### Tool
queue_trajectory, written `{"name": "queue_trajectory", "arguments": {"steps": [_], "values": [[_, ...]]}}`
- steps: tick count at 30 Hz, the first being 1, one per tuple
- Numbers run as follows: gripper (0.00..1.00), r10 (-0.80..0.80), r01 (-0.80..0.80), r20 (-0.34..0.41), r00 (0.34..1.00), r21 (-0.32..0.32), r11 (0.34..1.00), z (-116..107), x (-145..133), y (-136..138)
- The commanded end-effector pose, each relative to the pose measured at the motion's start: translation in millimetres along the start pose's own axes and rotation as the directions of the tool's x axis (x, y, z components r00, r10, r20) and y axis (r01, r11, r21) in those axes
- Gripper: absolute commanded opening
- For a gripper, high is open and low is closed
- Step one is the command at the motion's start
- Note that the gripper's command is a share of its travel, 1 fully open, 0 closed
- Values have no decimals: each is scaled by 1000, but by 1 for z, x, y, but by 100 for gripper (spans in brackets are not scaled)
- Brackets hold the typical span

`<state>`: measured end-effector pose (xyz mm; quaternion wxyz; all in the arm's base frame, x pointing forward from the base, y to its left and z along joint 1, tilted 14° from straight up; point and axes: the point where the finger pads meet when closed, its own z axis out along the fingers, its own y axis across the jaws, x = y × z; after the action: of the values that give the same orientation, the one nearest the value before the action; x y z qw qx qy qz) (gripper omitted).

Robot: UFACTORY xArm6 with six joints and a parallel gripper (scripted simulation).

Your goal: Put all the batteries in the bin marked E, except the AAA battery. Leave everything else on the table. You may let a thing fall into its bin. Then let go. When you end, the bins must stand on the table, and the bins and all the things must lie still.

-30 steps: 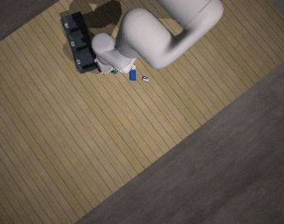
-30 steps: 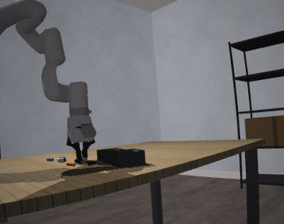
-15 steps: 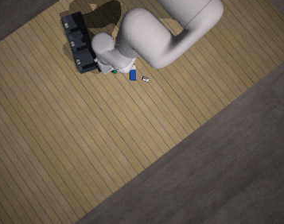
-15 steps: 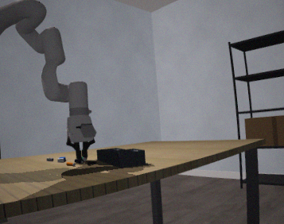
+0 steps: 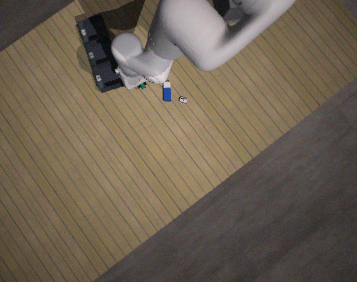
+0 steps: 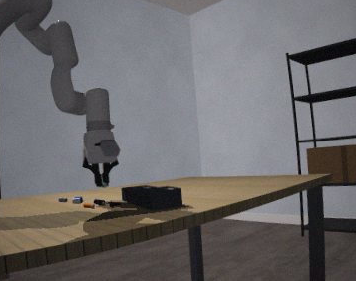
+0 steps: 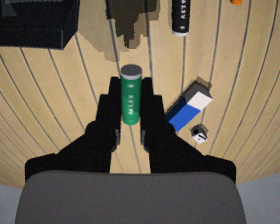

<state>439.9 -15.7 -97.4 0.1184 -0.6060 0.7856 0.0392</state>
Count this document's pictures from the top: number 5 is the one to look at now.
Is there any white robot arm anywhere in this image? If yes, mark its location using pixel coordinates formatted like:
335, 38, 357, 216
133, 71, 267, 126
111, 0, 296, 84

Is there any blue and white eraser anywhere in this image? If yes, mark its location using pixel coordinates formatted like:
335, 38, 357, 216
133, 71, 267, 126
164, 82, 171, 102

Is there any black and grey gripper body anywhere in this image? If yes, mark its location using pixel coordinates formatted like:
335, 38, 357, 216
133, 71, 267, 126
119, 72, 147, 89

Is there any black bin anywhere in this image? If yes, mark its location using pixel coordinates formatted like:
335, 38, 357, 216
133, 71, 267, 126
78, 15, 122, 93

